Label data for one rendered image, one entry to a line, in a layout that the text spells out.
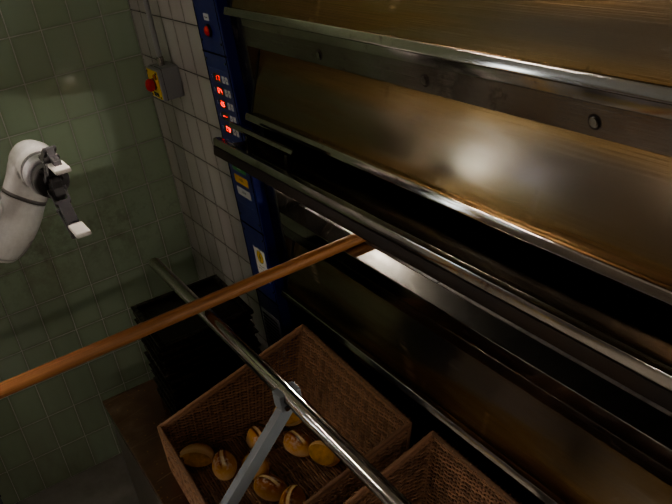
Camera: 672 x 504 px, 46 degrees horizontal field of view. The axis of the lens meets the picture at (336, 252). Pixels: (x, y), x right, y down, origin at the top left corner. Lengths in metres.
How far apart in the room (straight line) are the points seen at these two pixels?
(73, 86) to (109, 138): 0.21
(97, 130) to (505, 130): 1.83
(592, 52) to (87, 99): 2.04
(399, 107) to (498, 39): 0.36
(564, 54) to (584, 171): 0.18
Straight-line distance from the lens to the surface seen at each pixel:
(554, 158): 1.21
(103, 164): 2.88
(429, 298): 1.63
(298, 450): 2.16
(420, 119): 1.45
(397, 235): 1.33
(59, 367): 1.67
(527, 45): 1.15
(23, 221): 1.91
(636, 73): 1.02
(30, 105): 2.78
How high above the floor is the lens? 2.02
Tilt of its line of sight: 27 degrees down
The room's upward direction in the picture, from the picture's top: 9 degrees counter-clockwise
